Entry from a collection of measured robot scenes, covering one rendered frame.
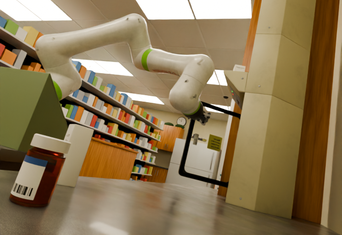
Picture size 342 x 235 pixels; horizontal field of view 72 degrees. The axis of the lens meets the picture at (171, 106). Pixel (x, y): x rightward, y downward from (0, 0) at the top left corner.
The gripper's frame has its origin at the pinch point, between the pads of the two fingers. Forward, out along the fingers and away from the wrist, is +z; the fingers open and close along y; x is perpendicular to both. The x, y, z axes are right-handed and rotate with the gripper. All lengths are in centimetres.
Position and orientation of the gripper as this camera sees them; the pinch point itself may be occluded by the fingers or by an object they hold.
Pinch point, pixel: (202, 121)
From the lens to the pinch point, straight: 121.4
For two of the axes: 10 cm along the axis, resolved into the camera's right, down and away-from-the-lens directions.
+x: -2.4, 9.4, -2.4
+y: -9.1, -1.4, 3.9
